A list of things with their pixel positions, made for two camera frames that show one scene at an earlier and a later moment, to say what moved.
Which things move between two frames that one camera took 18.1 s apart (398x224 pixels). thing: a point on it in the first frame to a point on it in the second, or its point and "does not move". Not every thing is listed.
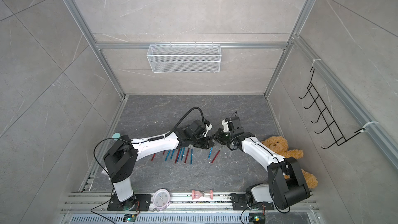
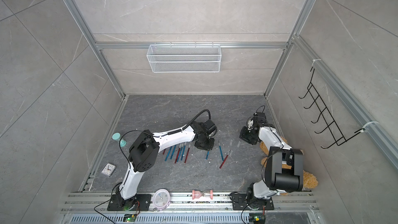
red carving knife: x=186 y=155 does not move
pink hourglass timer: x=198 y=194 does not move
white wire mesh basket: x=184 y=58 does not move
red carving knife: x=176 y=158 does not move
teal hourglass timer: x=116 y=136 does not move
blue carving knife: x=167 y=155 to x=221 y=152
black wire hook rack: x=338 y=136 does not move
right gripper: x=219 y=137 to x=244 y=136
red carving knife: x=216 y=155 to x=225 y=159
